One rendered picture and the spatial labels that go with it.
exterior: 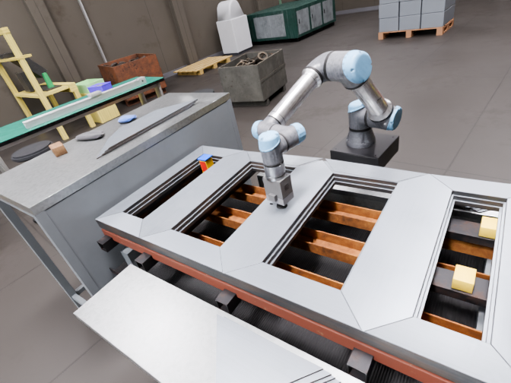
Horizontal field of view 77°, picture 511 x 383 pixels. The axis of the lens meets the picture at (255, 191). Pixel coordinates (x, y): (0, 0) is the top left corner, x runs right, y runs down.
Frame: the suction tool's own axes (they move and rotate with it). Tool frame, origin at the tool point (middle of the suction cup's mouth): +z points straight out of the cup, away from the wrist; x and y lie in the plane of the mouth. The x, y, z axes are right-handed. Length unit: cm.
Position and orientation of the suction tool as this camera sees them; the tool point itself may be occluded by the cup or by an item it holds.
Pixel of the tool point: (282, 208)
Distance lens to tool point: 126.7
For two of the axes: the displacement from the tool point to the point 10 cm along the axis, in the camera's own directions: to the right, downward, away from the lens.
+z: 2.0, 8.2, 5.4
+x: 6.5, -5.2, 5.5
